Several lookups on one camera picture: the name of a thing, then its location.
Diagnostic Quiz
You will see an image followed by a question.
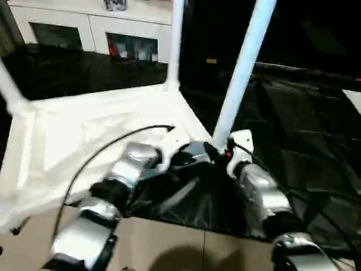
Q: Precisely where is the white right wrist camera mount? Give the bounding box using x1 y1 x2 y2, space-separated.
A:
227 129 253 178

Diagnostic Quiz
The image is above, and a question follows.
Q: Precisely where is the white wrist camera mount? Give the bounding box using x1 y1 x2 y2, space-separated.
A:
227 129 253 178
156 126 195 170

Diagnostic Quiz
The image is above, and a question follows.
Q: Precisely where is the black mat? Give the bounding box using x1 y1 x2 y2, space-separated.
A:
0 42 361 255

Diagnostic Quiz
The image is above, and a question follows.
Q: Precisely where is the white plastic table leg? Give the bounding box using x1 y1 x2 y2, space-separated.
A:
166 0 187 91
0 59 29 113
211 0 279 150

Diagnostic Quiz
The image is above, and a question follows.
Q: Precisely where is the black floor stand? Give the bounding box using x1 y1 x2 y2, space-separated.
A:
11 217 29 235

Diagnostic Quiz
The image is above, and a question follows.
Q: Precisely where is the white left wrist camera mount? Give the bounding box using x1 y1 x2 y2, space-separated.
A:
156 126 195 170

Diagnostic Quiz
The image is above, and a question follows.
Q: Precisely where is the white glass-door cabinet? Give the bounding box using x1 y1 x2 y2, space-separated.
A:
10 0 174 63

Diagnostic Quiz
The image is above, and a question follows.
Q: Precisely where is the black and white bundle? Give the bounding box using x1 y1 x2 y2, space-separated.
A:
104 0 126 11

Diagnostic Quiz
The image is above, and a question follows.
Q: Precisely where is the white plastic table top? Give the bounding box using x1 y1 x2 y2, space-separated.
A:
0 81 215 235

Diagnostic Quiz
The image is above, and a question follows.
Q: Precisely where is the white flat board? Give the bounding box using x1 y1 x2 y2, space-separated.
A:
342 89 361 111

